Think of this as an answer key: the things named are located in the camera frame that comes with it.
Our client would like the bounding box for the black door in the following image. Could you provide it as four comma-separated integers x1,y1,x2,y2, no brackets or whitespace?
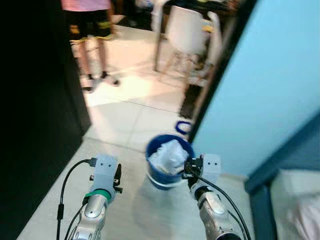
0,0,92,240

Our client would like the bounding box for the blue round waste bin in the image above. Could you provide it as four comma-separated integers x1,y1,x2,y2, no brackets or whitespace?
145,133,196,191

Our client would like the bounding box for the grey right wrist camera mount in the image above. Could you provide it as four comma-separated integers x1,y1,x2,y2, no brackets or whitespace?
201,154,222,184

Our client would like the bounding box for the blue slipper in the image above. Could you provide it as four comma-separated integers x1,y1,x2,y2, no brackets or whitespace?
174,120,194,136

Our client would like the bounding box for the black door frame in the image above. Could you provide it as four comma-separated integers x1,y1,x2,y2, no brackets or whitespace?
180,0,259,144

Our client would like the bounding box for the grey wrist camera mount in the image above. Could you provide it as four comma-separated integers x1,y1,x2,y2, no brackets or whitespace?
92,154,120,190
201,154,222,184

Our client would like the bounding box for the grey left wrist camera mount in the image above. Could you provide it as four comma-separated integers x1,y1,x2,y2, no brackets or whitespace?
92,154,120,190

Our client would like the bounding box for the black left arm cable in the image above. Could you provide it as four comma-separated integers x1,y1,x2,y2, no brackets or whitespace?
56,158,97,240

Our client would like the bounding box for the white plastic chair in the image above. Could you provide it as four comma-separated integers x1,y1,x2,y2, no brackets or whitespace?
159,5,224,84

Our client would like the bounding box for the person in pink shirt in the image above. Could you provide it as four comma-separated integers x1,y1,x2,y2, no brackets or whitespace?
61,0,121,94

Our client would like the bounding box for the white plastic bin liner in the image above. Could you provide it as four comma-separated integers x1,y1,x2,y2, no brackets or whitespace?
148,139,190,176

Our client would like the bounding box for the bed with cream sheet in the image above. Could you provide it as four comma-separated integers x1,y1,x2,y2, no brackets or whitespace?
269,169,320,240

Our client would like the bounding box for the dark blue bed frame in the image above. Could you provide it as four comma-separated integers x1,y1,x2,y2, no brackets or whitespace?
243,114,320,240

